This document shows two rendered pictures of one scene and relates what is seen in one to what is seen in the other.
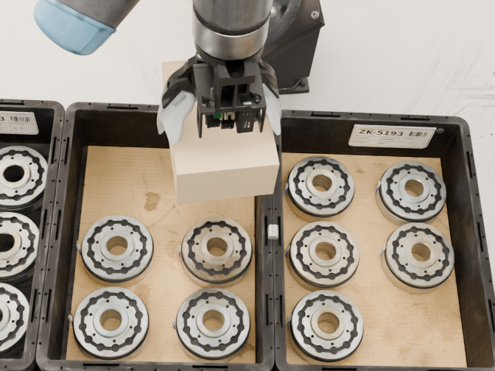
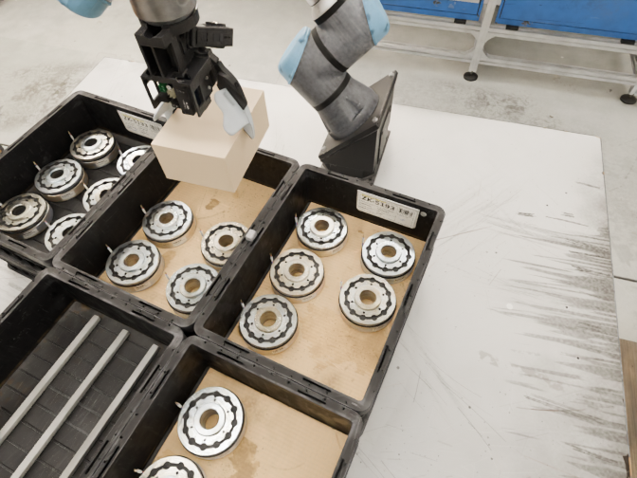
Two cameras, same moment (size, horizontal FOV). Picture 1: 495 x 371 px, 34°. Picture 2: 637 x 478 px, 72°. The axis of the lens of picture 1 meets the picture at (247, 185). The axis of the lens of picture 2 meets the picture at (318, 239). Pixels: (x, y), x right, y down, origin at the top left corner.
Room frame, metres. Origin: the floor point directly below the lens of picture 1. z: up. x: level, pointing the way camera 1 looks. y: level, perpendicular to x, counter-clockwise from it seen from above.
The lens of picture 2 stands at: (0.18, -0.40, 1.57)
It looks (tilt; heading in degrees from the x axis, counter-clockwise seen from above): 56 degrees down; 36
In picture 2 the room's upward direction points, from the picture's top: 3 degrees counter-clockwise
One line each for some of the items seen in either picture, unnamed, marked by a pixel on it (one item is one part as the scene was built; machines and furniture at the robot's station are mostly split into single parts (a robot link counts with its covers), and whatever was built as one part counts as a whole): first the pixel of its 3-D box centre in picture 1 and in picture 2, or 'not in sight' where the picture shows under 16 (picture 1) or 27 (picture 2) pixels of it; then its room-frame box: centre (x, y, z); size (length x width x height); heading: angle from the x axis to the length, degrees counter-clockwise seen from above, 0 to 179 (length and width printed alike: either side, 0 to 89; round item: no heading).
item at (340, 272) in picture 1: (324, 252); (297, 271); (0.49, -0.13, 0.86); 0.10 x 0.10 x 0.01
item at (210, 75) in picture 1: (227, 74); (179, 59); (0.51, 0.04, 1.24); 0.09 x 0.08 x 0.12; 17
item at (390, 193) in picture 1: (413, 190); (388, 253); (0.62, -0.25, 0.86); 0.10 x 0.10 x 0.01
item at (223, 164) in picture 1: (217, 127); (215, 134); (0.54, 0.05, 1.08); 0.16 x 0.12 x 0.07; 17
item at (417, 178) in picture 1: (414, 188); (388, 251); (0.62, -0.25, 0.86); 0.05 x 0.05 x 0.01
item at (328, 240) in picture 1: (325, 251); (296, 270); (0.49, -0.13, 0.86); 0.05 x 0.05 x 0.01
